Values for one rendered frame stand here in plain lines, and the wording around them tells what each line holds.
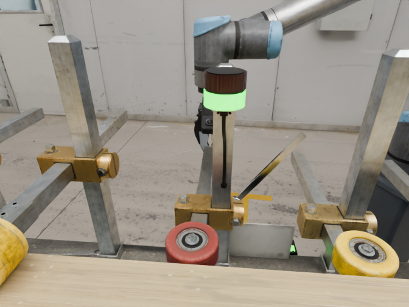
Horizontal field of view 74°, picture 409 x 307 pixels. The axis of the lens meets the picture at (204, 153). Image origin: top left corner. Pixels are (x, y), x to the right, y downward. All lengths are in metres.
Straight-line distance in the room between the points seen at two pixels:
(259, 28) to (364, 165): 0.39
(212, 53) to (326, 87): 2.60
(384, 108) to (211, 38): 0.40
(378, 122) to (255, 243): 0.35
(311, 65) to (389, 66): 2.67
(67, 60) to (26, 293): 0.32
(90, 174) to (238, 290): 0.33
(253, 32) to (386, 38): 2.66
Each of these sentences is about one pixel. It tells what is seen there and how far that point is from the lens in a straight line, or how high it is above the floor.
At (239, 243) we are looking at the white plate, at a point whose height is 0.74.
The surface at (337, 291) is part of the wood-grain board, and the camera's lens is 0.41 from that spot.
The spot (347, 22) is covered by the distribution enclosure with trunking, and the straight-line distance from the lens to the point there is 2.92.
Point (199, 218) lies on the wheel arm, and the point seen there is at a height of 0.86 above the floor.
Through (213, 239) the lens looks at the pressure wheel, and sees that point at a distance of 0.42.
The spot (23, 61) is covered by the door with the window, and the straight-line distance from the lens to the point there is 4.08.
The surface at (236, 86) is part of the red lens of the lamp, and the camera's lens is 0.37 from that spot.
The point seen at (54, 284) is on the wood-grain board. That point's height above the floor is 0.90.
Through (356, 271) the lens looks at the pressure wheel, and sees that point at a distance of 0.45.
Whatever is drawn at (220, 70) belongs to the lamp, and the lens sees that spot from 0.39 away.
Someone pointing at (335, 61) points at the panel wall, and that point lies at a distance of 3.19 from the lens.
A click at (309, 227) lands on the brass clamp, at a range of 0.57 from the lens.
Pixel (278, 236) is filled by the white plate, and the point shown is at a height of 0.77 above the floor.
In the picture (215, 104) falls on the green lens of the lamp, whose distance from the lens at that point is 0.37.
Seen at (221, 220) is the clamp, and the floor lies 0.85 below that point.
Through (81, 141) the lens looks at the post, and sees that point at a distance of 0.53.
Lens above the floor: 1.21
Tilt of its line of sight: 28 degrees down
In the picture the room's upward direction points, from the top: straight up
